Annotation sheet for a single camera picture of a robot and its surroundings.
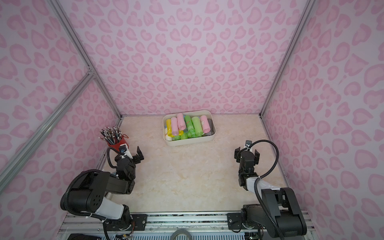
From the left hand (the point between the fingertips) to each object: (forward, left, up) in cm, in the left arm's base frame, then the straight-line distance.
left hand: (134, 147), depth 89 cm
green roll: (+15, -33, +1) cm, 36 cm away
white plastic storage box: (+33, -46, -4) cm, 57 cm away
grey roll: (+19, -48, -5) cm, 52 cm away
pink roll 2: (+18, -27, +2) cm, 33 cm away
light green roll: (+17, -38, 0) cm, 41 cm away
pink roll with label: (+18, -43, 0) cm, 47 cm away
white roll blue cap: (+13, -17, -7) cm, 22 cm away
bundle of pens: (+5, +12, +7) cm, 15 cm away
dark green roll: (+13, -24, -7) cm, 28 cm away
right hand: (0, -67, +1) cm, 67 cm away
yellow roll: (+20, -17, -3) cm, 27 cm away
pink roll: (+16, -22, +1) cm, 28 cm away
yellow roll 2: (+14, -26, -3) cm, 30 cm away
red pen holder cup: (-6, +4, +12) cm, 14 cm away
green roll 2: (+13, -28, -6) cm, 32 cm away
